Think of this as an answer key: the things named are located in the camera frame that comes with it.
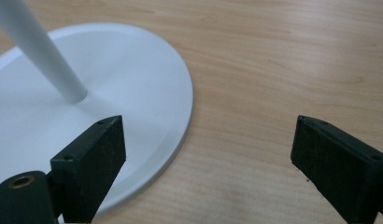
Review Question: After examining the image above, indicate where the white lamp stand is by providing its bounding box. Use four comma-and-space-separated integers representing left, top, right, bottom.
0, 0, 194, 224

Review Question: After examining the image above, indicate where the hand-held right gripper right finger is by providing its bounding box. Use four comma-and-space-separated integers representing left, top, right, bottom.
290, 115, 383, 224

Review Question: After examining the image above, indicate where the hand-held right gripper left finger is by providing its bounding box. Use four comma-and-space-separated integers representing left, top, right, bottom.
50, 115, 127, 224

